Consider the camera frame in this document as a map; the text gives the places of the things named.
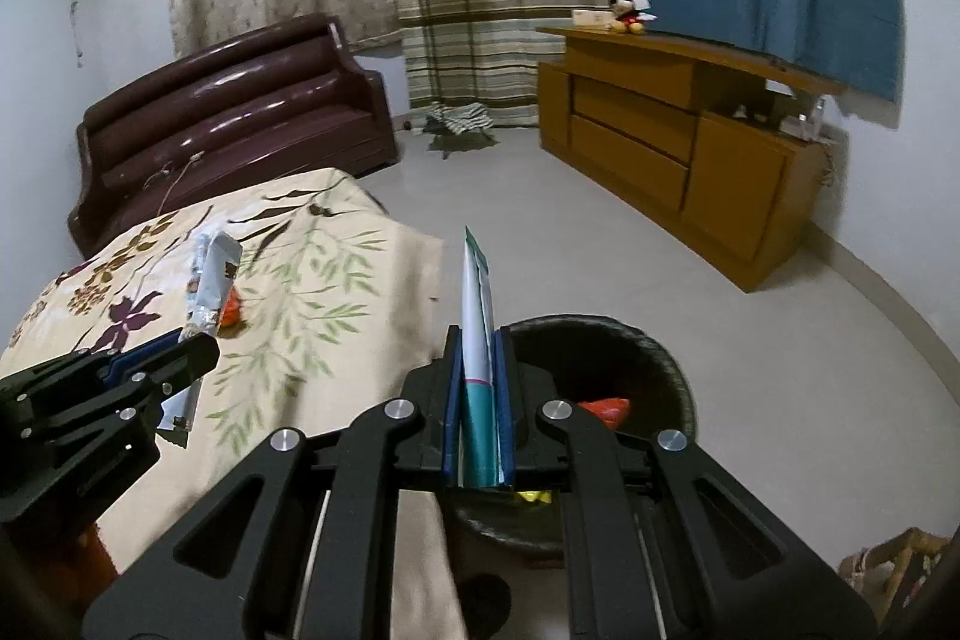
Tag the orange printed wrapper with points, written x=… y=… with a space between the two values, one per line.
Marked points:
x=232 y=310

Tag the floral printed tablecloth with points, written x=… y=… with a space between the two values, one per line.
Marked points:
x=337 y=325

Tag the white flat box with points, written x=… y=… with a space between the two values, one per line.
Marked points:
x=592 y=18

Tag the orange plastic bag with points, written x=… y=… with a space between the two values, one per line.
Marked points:
x=607 y=411

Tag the clear small bottle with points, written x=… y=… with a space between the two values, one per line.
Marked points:
x=817 y=115

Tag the teal and white box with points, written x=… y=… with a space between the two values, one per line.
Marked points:
x=480 y=430

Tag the wooden chair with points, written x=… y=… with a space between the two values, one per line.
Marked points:
x=900 y=565

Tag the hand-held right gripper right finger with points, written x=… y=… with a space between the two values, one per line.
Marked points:
x=607 y=460

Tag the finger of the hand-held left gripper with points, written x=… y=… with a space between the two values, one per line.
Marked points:
x=146 y=351
x=191 y=359

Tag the long white blue printed wrapper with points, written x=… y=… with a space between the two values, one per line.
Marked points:
x=214 y=272

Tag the dark red leather sofa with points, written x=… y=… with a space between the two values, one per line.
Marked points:
x=225 y=108

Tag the yellow wrapper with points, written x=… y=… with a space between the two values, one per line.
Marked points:
x=534 y=497

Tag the wooden cabinet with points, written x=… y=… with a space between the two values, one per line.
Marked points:
x=622 y=108

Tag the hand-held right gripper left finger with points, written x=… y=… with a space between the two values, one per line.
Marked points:
x=352 y=460

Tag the mouse plush toy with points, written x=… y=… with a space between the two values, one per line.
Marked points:
x=626 y=14

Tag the black trash bin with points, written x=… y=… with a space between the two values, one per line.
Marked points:
x=645 y=370

